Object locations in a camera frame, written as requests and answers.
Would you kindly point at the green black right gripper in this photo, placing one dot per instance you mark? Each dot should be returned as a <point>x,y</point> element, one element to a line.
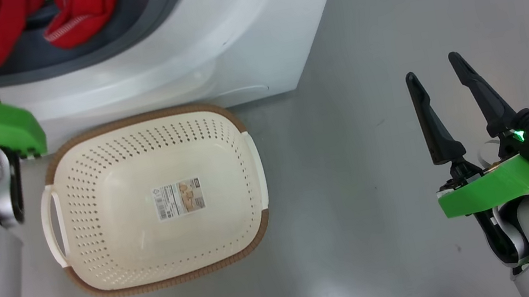
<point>496,185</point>

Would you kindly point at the cream perforated laundry basket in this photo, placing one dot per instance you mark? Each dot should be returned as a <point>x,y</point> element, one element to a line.
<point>151,242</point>

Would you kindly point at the white washing machine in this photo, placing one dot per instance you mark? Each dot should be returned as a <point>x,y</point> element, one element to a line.
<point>174,61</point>

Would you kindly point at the paper product label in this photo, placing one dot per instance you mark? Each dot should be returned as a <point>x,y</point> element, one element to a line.
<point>178,199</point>

